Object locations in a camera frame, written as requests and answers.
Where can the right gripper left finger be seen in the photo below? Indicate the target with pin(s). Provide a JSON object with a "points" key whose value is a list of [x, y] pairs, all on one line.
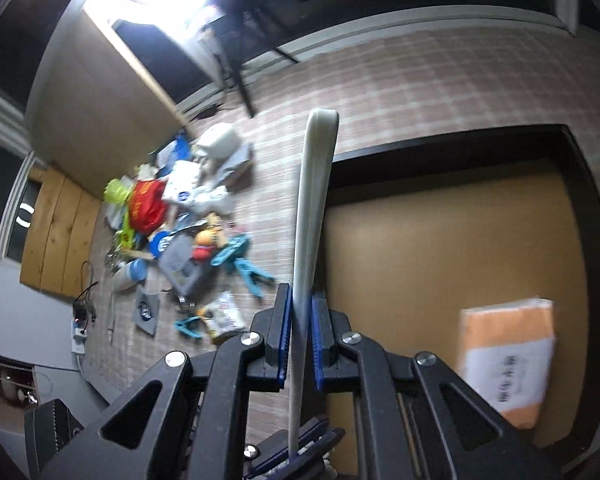
{"points": [[277, 340]]}

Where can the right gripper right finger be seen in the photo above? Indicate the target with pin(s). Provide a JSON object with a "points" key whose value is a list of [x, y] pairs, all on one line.
{"points": [[324, 345]]}

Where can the yellow snack packet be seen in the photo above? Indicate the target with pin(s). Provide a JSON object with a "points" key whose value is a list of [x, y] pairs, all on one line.
{"points": [[222, 318]]}

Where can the orange head toy figure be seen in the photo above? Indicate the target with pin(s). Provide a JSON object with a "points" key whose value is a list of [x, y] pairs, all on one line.
{"points": [[210, 239]]}

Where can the blue round lid container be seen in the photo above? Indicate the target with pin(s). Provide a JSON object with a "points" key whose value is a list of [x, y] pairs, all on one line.
{"points": [[158, 242]]}

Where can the orange white tissue pack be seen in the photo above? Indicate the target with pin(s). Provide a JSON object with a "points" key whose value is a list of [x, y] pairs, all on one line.
{"points": [[505, 353]]}

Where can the white shoehorn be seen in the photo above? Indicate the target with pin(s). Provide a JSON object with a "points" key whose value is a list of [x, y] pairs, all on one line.
{"points": [[318, 151]]}

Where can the light blue clothespin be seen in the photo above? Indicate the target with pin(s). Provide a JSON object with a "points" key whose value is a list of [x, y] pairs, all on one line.
{"points": [[189, 327]]}

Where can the grey clear card box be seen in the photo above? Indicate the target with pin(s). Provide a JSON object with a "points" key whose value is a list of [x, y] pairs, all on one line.
{"points": [[189, 278]]}

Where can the white bottle blue cap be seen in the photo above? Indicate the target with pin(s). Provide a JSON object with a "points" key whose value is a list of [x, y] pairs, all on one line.
{"points": [[129, 275]]}

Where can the grey patch with logo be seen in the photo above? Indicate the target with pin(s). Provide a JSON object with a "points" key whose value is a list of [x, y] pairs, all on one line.
{"points": [[146, 311]]}

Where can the black storage box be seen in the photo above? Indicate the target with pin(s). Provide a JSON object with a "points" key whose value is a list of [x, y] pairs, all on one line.
{"points": [[416, 231]]}

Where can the white crumpled plastic bag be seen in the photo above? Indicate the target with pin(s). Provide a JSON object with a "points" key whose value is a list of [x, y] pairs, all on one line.
{"points": [[214, 201]]}

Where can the red fabric bag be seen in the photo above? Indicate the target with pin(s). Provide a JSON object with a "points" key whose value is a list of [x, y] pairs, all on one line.
{"points": [[146, 207]]}

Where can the white tissue packet blue logo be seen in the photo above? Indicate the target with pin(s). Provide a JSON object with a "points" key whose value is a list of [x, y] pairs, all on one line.
{"points": [[181, 183]]}

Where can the grey plastic mailer bag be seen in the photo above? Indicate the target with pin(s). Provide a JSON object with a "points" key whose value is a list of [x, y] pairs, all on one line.
{"points": [[236, 172]]}

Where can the white power adapter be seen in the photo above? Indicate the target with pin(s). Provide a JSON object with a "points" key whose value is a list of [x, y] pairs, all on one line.
{"points": [[218, 141]]}

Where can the yellow green shuttlecock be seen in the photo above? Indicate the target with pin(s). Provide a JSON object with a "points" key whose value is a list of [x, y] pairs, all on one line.
{"points": [[117, 192]]}

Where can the wooden cabinet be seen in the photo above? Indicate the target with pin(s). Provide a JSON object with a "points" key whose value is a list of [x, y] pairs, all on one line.
{"points": [[94, 111]]}

